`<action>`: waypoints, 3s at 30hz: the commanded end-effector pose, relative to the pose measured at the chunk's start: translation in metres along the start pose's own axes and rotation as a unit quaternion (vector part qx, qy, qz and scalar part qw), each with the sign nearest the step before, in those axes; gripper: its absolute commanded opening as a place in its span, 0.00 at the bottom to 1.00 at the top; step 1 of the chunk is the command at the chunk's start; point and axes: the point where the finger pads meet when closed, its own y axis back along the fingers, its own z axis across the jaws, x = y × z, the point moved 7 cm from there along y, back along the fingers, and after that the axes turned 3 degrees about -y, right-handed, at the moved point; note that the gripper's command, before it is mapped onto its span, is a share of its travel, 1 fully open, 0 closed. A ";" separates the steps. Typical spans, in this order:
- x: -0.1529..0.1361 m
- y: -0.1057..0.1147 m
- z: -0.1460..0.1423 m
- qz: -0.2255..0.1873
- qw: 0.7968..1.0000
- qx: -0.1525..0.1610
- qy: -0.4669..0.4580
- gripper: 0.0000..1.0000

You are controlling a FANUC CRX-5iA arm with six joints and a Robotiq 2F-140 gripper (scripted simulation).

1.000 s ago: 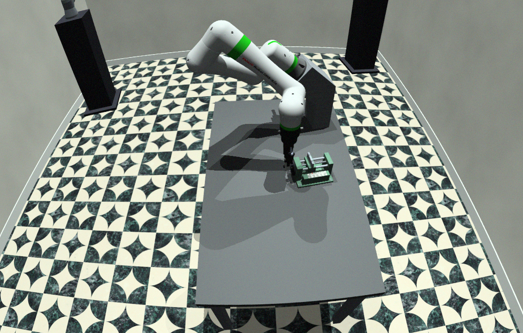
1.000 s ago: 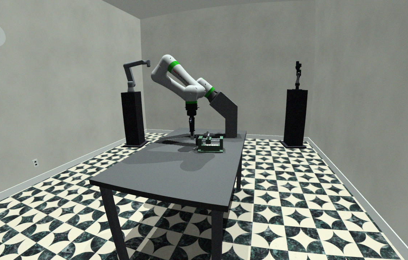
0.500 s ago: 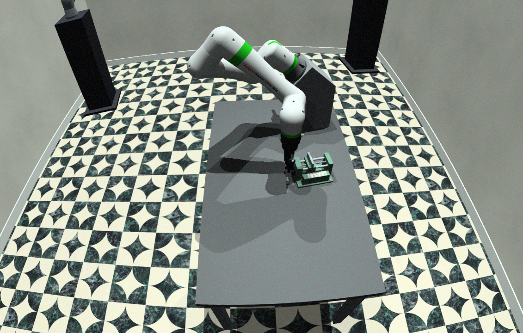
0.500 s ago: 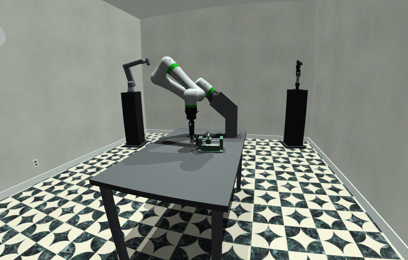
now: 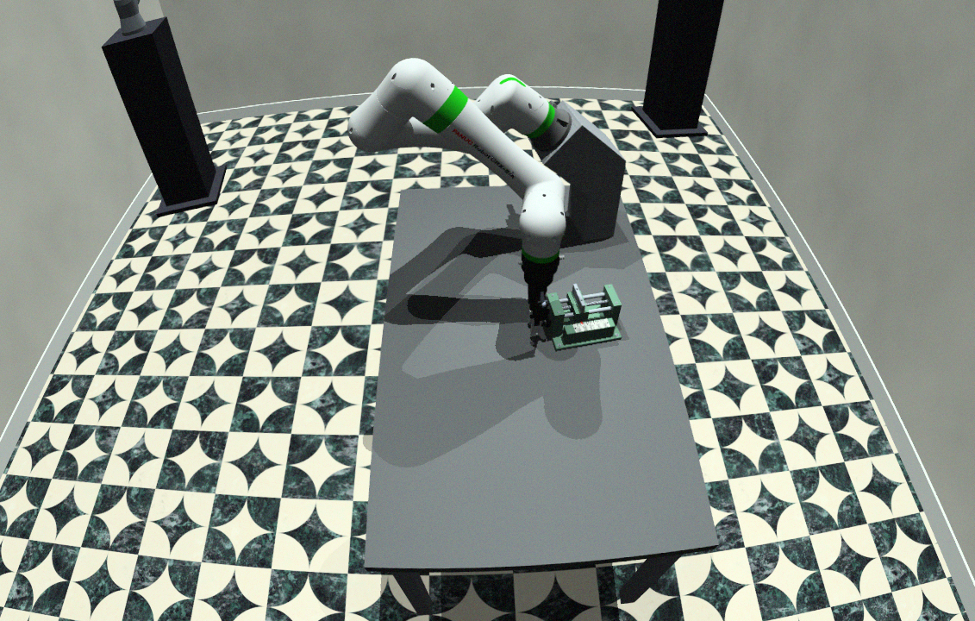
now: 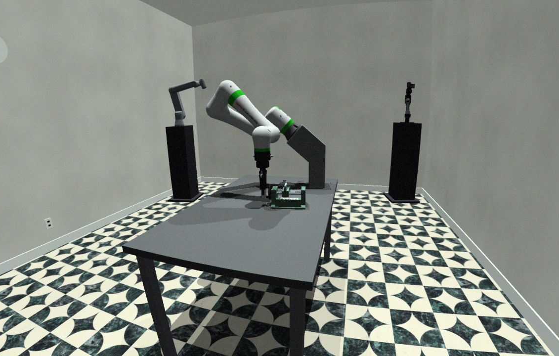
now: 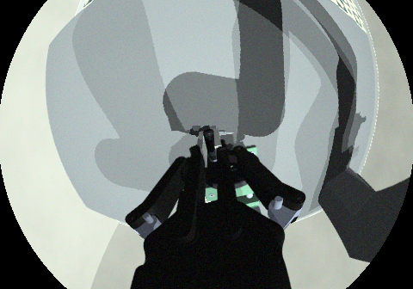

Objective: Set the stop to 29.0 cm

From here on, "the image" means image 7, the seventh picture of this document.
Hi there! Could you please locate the green bench vise with handwheel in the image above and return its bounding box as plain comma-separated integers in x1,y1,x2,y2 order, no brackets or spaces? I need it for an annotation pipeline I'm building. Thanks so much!
203,129,261,213

